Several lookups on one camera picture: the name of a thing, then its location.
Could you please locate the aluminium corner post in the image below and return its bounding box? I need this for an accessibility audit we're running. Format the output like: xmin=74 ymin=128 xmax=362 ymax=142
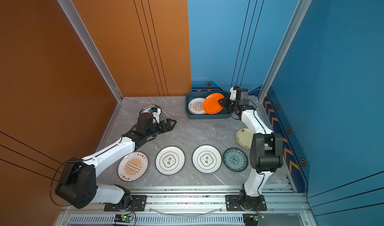
xmin=57 ymin=0 xmax=123 ymax=103
xmin=258 ymin=0 xmax=312 ymax=102

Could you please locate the cream plate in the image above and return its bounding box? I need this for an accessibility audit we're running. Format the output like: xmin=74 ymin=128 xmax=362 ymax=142
xmin=236 ymin=128 xmax=253 ymax=149

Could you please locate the white plate black emblem right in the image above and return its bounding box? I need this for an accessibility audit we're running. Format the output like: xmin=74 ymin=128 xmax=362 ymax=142
xmin=192 ymin=145 xmax=222 ymax=174

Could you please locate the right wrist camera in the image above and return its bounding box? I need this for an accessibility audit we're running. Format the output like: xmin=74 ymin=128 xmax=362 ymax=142
xmin=230 ymin=86 xmax=249 ymax=101

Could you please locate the aluminium rail frame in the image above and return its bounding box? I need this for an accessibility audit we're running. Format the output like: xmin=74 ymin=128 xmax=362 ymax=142
xmin=55 ymin=185 xmax=316 ymax=226

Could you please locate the orange sunburst plate front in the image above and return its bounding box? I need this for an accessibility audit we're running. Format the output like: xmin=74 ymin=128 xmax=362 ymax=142
xmin=117 ymin=151 xmax=149 ymax=183

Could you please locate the white plate black emblem left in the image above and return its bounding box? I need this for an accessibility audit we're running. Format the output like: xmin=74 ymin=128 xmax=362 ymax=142
xmin=155 ymin=146 xmax=186 ymax=176

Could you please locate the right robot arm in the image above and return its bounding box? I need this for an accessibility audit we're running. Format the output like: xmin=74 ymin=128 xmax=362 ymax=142
xmin=219 ymin=96 xmax=284 ymax=211

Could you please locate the white plate black emblem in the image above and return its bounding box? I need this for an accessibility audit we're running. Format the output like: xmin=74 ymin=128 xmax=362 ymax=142
xmin=155 ymin=146 xmax=186 ymax=176
xmin=192 ymin=145 xmax=222 ymax=174

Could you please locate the right aluminium corner post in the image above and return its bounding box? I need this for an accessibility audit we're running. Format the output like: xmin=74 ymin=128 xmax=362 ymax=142
xmin=258 ymin=0 xmax=312 ymax=102

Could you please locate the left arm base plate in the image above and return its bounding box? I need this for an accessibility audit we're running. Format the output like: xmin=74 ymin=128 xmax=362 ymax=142
xmin=104 ymin=195 xmax=147 ymax=212

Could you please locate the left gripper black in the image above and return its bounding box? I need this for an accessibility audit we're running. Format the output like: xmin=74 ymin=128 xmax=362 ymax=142
xmin=145 ymin=118 xmax=177 ymax=140

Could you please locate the left aluminium corner post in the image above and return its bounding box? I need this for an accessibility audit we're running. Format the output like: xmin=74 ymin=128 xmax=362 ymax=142
xmin=57 ymin=0 xmax=123 ymax=103

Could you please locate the orange plastic plate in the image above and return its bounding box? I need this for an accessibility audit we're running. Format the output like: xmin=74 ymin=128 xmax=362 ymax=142
xmin=203 ymin=93 xmax=225 ymax=115

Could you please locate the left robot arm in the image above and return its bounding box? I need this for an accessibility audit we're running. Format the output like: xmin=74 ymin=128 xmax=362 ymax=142
xmin=55 ymin=112 xmax=177 ymax=211

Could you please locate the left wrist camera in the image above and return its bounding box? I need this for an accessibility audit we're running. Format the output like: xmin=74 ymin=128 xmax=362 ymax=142
xmin=149 ymin=107 xmax=161 ymax=123

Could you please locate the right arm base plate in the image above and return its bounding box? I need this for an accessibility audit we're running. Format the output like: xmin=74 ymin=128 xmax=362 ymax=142
xmin=225 ymin=195 xmax=268 ymax=212

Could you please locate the orange sunburst plate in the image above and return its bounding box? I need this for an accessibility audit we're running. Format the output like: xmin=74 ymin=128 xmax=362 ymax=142
xmin=117 ymin=151 xmax=149 ymax=183
xmin=188 ymin=97 xmax=206 ymax=115

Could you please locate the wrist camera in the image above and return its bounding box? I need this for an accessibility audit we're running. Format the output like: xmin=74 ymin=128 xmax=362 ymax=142
xmin=149 ymin=107 xmax=161 ymax=123
xmin=230 ymin=86 xmax=249 ymax=101

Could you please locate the teal plastic bin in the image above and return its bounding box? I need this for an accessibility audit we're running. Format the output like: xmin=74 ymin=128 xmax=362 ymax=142
xmin=185 ymin=91 xmax=231 ymax=119

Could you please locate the left green circuit board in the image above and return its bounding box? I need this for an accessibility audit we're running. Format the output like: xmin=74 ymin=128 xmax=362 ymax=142
xmin=114 ymin=214 xmax=135 ymax=226

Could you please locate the white plate dark rim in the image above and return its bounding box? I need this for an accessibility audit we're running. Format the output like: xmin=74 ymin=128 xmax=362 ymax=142
xmin=138 ymin=104 xmax=163 ymax=118

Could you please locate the right circuit board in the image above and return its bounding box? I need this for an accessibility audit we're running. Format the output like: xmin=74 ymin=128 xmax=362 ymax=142
xmin=243 ymin=214 xmax=265 ymax=226

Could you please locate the teal patterned plate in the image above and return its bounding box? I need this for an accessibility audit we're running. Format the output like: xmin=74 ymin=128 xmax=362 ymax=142
xmin=223 ymin=147 xmax=249 ymax=173

